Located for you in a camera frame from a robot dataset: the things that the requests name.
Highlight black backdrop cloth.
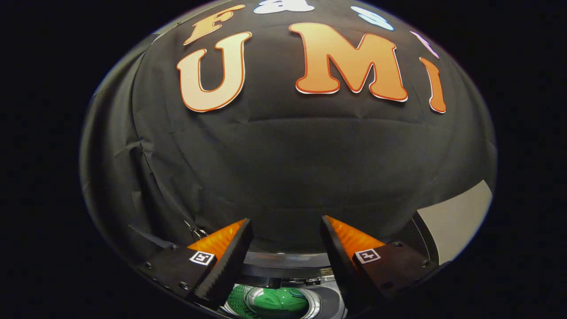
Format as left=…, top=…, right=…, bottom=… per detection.
left=80, top=0, right=497, bottom=275

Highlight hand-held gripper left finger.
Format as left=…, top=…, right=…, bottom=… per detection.
left=136, top=218, right=255, bottom=311

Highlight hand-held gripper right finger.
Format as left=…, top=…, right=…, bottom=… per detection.
left=319, top=215, right=440, bottom=314

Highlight green polo shirt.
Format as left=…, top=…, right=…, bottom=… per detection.
left=252, top=287, right=310, bottom=317

